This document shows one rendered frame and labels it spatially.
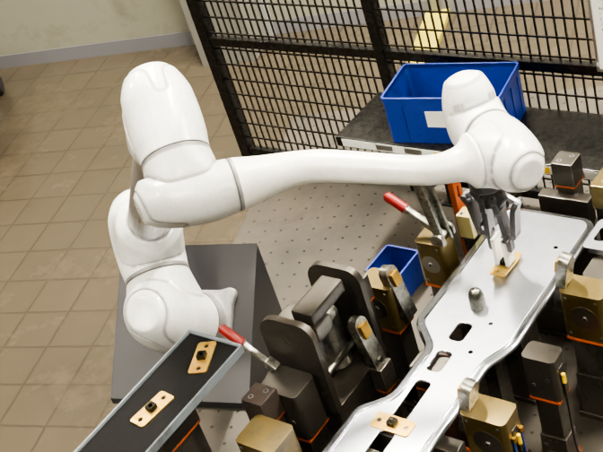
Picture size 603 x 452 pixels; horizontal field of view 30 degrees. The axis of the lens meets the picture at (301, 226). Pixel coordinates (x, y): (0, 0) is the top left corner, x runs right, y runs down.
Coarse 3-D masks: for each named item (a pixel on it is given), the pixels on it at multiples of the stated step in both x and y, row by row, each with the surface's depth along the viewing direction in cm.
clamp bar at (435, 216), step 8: (416, 192) 233; (424, 192) 232; (432, 192) 234; (424, 200) 233; (432, 200) 236; (424, 208) 235; (432, 208) 234; (440, 208) 236; (432, 216) 235; (440, 216) 238; (432, 224) 236; (440, 224) 239; (448, 224) 239; (432, 232) 238; (440, 232) 237; (448, 232) 239
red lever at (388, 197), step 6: (384, 198) 241; (390, 198) 241; (396, 198) 241; (390, 204) 241; (396, 204) 240; (402, 204) 240; (402, 210) 240; (408, 210) 240; (414, 210) 240; (414, 216) 240; (420, 216) 240; (420, 222) 240; (426, 222) 239; (426, 228) 240; (444, 234) 238
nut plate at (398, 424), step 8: (376, 416) 210; (384, 416) 209; (392, 416) 208; (376, 424) 208; (384, 424) 207; (392, 424) 206; (400, 424) 206; (408, 424) 206; (392, 432) 205; (400, 432) 205; (408, 432) 204
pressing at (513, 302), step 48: (480, 240) 243; (528, 240) 239; (576, 240) 235; (480, 288) 231; (528, 288) 227; (432, 336) 223; (480, 336) 220; (432, 384) 213; (336, 432) 209; (432, 432) 203
